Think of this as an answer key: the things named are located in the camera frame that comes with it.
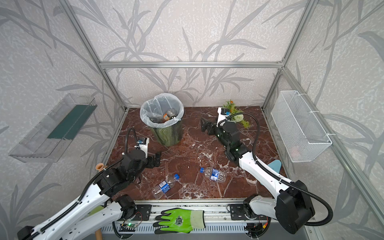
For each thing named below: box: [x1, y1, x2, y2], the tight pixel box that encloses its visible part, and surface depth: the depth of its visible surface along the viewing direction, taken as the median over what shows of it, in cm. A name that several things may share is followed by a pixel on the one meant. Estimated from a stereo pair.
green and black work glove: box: [153, 208, 206, 234], surface depth 72 cm
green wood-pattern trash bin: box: [153, 118, 184, 147], surface depth 90 cm
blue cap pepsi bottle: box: [151, 173, 180, 200], surface depth 79 cm
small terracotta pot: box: [95, 163, 104, 172], surface depth 79 cm
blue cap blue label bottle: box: [199, 167, 227, 183], surface depth 84 cm
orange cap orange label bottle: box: [163, 110, 177, 121], surface depth 98 cm
